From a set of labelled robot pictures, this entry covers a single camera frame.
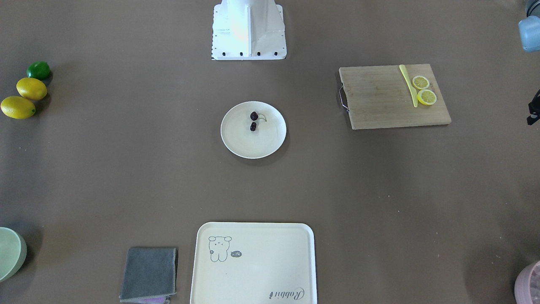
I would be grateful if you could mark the cream round plate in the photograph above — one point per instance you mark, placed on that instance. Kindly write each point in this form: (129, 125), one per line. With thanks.
(265, 140)

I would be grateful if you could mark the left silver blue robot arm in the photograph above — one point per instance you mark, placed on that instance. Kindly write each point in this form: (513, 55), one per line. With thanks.
(529, 28)

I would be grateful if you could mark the cream rabbit tray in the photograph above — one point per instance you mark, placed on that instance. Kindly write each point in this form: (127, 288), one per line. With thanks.
(254, 263)

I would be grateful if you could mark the wooden cutting board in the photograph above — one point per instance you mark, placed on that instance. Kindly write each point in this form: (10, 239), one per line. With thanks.
(378, 97)

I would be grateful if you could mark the yellow plastic knife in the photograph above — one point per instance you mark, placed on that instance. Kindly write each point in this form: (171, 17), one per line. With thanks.
(412, 90)

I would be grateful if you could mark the lemon slice upper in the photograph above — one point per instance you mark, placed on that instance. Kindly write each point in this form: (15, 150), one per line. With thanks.
(420, 82)

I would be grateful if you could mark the lemon slice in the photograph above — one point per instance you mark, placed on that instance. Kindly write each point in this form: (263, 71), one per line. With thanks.
(426, 97)
(420, 82)

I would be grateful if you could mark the lemon slice lower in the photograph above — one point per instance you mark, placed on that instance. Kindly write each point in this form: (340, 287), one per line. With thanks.
(426, 97)

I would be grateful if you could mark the grey folded cloth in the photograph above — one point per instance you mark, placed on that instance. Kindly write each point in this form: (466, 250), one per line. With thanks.
(149, 275)

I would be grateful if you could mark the green lime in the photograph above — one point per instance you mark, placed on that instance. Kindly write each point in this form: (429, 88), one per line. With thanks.
(38, 70)

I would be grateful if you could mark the yellow lemon near lime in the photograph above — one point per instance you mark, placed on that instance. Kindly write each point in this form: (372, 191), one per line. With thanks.
(31, 88)

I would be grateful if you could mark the yellow lemon outer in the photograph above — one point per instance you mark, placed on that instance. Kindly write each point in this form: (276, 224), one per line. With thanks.
(17, 107)

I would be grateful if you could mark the mint green bowl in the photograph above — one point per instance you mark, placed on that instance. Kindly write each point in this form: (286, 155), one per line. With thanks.
(13, 251)

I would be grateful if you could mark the pink bowl with ice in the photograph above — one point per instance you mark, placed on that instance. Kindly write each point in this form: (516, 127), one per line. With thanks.
(527, 285)

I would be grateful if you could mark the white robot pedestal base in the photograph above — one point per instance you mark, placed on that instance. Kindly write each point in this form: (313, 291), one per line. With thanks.
(248, 30)

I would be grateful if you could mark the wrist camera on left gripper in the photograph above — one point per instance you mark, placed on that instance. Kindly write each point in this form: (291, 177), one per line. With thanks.
(534, 109)

